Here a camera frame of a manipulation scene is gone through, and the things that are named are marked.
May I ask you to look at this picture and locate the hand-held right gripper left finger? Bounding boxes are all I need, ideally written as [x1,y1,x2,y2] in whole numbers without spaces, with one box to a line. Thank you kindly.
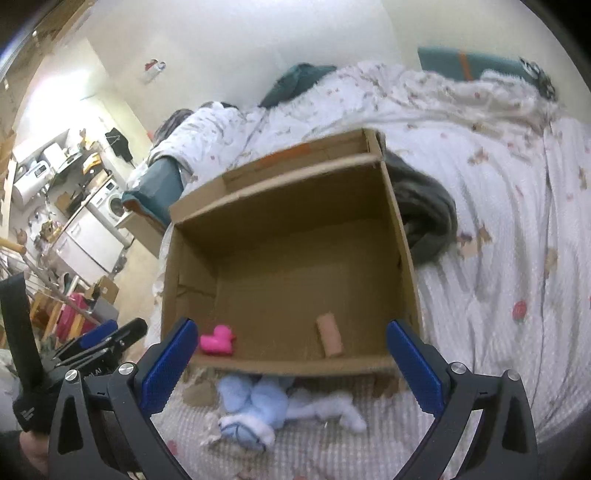
[47,316,199,480]

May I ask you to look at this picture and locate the black hanging garment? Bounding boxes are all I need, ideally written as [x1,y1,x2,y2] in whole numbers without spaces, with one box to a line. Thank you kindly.
[105,128,136,163]

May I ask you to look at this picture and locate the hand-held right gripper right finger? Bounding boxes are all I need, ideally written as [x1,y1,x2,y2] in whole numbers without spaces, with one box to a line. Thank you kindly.
[386,319,539,480]

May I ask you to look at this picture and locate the white water heater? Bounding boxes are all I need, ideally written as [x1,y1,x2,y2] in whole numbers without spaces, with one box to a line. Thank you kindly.
[11,158,52,207]

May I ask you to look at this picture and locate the red white wall decoration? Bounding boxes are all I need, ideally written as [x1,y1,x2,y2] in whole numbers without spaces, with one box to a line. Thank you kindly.
[140,59,167,85]

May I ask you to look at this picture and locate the pink suitcase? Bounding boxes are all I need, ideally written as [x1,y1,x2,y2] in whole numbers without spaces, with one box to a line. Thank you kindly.
[54,292,89,343]

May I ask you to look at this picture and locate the black white patterned cloth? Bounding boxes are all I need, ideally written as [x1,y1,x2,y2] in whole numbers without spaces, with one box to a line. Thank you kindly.
[518,56,557,100]

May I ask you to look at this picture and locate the white sock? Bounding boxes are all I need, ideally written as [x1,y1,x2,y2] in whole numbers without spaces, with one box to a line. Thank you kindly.
[218,411,278,449]
[284,390,369,433]

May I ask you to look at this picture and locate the white floor cabinet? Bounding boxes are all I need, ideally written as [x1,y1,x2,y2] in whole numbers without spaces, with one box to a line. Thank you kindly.
[50,203,136,277]

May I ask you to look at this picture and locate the small cardboard box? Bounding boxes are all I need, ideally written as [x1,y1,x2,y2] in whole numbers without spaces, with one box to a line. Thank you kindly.
[93,276,121,306]

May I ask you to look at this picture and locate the pink duck toy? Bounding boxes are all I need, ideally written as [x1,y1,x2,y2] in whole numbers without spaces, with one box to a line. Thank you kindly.
[199,325,238,357]

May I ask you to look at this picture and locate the brown cardboard box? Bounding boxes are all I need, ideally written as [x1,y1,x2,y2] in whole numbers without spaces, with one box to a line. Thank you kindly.
[160,128,423,400]

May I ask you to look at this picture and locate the white washing machine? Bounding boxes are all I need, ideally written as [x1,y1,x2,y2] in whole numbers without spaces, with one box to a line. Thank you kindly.
[87,178,136,232]

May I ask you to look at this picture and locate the printed white duvet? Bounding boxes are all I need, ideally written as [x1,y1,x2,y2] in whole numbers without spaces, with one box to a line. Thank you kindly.
[148,60,591,480]

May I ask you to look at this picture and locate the wooden bed frame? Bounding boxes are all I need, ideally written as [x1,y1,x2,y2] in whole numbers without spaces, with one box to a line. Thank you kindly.
[115,211,168,260]

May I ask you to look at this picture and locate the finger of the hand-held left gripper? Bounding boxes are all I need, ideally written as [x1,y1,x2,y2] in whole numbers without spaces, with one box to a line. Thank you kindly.
[58,317,149,370]
[51,319,119,365]

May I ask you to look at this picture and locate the person's left hand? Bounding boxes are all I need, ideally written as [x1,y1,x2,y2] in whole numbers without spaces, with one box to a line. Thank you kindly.
[19,430,51,478]

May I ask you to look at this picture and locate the dark teal garment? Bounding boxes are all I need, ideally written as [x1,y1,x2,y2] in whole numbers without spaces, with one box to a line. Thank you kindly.
[257,63,339,109]

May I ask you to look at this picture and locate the dark grey blanket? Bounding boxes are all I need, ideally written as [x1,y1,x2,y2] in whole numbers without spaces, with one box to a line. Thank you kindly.
[384,150,459,266]

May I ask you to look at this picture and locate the teal mattress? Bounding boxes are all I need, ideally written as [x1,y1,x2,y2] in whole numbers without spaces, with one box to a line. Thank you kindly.
[121,154,186,232]

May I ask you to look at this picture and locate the teal pillow with orange stripe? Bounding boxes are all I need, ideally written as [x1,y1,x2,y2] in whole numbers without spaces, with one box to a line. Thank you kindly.
[417,45,529,83]

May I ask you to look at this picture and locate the grey fluffy cloth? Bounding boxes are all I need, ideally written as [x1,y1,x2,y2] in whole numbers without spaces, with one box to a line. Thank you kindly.
[154,109,195,145]

